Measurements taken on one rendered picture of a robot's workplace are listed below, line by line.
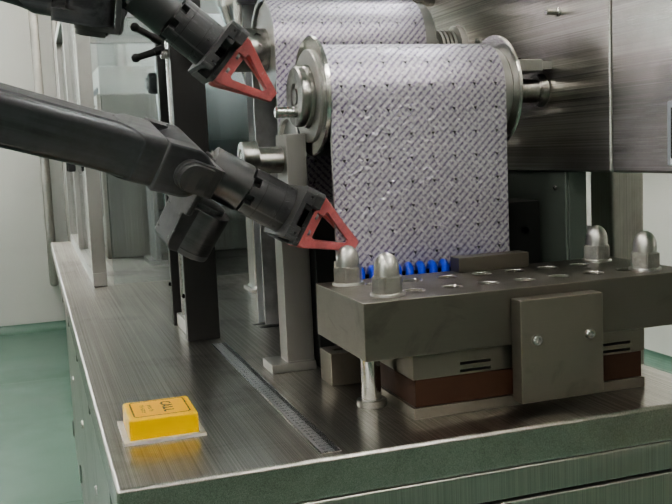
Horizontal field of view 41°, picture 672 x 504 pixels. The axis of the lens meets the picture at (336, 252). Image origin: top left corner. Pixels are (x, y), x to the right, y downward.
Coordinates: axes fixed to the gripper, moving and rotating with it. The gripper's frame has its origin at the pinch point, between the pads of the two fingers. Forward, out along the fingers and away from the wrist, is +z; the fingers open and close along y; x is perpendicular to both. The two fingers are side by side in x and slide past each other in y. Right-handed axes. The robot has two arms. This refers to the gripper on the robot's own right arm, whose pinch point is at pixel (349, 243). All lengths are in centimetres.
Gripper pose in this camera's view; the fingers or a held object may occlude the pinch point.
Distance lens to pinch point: 110.8
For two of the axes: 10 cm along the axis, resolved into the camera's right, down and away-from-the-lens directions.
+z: 8.4, 4.3, 3.2
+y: 3.2, 0.9, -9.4
